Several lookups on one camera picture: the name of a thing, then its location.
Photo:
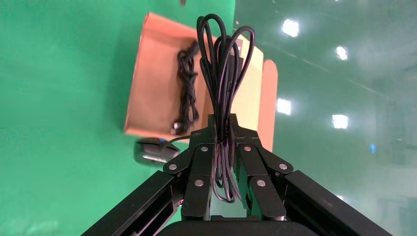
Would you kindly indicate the blue scrap on floor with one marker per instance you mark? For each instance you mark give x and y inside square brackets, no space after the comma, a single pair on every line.
[373,148]

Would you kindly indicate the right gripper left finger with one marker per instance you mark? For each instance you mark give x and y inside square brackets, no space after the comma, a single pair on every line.
[198,182]

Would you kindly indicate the open brown cardboard box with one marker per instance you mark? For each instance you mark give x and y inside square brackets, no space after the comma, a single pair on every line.
[153,91]

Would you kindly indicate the black computer mouse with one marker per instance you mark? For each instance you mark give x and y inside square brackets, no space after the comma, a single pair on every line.
[150,153]

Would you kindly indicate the green table cloth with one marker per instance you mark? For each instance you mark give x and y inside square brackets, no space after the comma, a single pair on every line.
[49,97]

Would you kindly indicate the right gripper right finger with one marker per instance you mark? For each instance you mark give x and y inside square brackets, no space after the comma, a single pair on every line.
[260,189]

